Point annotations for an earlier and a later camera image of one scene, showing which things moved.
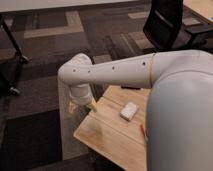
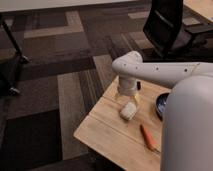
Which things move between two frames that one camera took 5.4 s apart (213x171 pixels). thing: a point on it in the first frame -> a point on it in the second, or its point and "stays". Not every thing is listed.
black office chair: [164, 29] stays
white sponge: [129, 111] stays
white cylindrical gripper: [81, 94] -> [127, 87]
